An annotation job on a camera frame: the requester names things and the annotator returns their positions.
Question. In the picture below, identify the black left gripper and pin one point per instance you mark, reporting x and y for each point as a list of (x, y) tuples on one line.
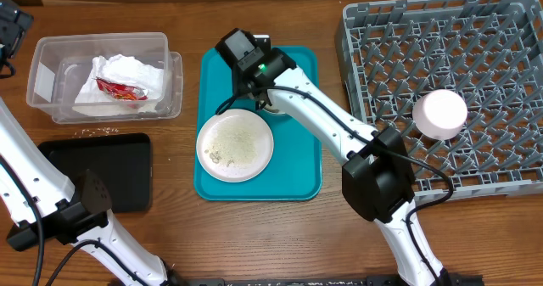
[(13, 25)]

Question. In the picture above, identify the red snack wrapper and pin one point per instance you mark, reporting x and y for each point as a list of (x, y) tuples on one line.
[(122, 92)]

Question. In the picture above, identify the pink small bowl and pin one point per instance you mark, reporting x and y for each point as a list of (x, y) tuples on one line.
[(440, 114)]

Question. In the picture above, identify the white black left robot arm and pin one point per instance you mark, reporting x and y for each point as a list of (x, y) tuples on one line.
[(44, 203)]

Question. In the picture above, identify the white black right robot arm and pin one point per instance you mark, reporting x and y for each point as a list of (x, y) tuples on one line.
[(377, 174)]

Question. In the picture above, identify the clear plastic waste bin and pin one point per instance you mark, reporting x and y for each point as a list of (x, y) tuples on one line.
[(62, 64)]

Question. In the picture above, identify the grey dishwasher rack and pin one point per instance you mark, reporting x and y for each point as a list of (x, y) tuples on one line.
[(489, 52)]

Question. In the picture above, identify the white crumpled paper towel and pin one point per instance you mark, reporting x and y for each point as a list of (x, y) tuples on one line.
[(123, 70)]

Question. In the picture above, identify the scattered rice crumbs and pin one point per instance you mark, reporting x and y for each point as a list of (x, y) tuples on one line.
[(96, 132)]

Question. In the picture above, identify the black rectangular tray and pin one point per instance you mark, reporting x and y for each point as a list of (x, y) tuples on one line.
[(122, 162)]

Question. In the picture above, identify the large white dirty plate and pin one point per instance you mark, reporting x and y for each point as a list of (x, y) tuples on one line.
[(235, 146)]

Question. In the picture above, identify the grey-green small bowl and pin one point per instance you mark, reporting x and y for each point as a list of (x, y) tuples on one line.
[(274, 111)]

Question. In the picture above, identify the teal serving tray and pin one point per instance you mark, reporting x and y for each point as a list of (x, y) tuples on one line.
[(295, 170)]

